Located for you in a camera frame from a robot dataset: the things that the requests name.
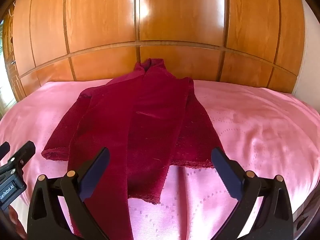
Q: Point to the maroon velvet garment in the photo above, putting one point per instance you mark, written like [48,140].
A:
[150,130]

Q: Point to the pink bed cover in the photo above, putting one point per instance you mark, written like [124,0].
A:
[250,130]

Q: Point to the wooden wardrobe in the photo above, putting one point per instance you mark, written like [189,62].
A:
[175,17]

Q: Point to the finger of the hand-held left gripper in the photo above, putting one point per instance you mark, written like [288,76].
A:
[25,151]
[3,148]

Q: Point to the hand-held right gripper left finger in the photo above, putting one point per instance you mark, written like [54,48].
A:
[93,174]

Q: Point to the person's left hand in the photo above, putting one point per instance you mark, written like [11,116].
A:
[12,216]

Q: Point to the wooden lattice door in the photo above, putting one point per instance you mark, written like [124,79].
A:
[13,82]

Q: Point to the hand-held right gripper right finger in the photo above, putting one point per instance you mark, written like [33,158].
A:
[227,175]

